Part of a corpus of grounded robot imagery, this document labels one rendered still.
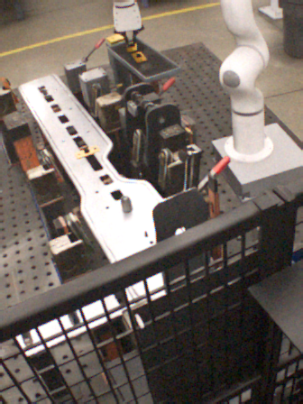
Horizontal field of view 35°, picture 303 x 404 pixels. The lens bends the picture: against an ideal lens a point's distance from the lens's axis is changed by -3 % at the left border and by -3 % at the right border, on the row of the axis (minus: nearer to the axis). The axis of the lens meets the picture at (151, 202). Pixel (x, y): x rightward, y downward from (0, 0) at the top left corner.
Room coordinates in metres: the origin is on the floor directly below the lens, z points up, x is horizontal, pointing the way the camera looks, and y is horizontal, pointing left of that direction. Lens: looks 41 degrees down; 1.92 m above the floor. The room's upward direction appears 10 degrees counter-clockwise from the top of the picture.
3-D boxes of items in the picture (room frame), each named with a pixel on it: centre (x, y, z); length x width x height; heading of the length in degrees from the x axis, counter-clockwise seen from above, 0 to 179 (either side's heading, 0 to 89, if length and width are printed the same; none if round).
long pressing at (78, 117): (1.40, 0.20, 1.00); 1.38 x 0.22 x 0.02; 20
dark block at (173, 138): (1.24, -0.09, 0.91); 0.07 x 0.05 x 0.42; 110
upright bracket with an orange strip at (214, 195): (0.90, -0.15, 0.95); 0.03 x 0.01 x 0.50; 20
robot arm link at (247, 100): (1.50, -0.38, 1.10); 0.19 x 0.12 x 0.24; 141
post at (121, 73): (1.96, 0.04, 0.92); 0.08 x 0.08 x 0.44; 20
